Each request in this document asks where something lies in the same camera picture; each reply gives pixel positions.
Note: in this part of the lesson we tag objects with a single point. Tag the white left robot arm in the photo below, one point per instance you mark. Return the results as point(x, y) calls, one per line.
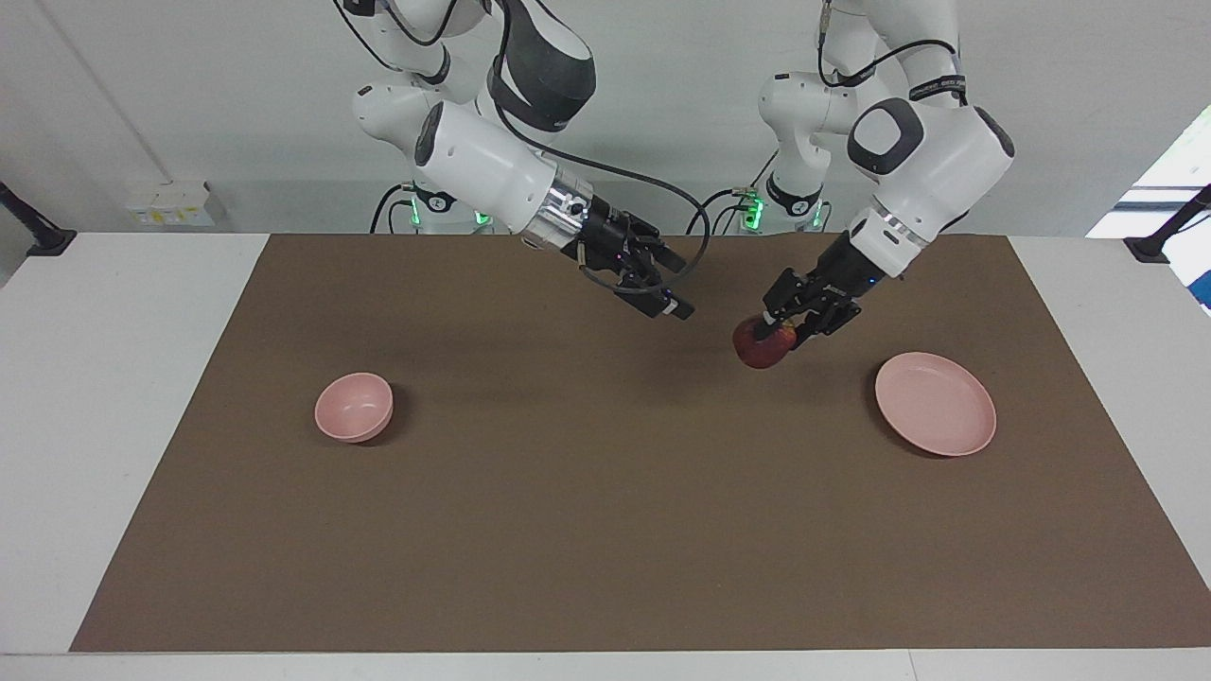
point(937, 161)

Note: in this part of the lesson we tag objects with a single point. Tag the blue object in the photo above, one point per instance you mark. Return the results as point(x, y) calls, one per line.
point(1203, 293)

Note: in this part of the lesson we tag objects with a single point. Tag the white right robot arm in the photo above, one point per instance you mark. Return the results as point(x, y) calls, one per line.
point(482, 161)

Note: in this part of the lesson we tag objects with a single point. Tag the brown table mat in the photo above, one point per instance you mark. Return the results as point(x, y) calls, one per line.
point(568, 492)

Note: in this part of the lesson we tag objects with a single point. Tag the pink plate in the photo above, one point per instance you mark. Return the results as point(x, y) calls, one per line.
point(937, 407)

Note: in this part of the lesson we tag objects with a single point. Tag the white wall socket box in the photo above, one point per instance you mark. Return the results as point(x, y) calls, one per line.
point(175, 203)

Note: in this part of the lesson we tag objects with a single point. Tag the black clamp stand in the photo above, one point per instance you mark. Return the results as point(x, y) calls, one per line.
point(43, 241)
point(1159, 244)

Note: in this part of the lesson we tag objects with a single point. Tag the red apple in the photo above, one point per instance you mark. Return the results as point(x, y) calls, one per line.
point(759, 350)

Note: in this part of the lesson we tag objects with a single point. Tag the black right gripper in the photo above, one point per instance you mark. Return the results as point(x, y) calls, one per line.
point(610, 246)

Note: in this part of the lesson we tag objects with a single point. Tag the pink bowl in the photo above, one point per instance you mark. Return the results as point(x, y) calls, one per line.
point(352, 407)

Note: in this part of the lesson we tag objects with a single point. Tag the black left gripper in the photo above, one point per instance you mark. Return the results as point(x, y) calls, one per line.
point(842, 279)

